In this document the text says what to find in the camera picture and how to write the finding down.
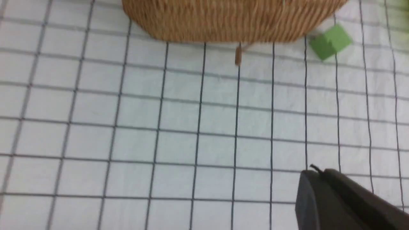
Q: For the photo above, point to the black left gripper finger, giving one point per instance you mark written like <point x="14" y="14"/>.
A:
<point x="329" y="200"/>

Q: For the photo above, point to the green foam cube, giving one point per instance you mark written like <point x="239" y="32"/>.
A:
<point x="330" y="42"/>

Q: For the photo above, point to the woven wicker basket green lining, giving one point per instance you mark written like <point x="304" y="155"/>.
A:
<point x="244" y="21"/>

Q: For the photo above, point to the white black grid tablecloth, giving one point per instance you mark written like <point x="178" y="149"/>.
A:
<point x="105" y="128"/>

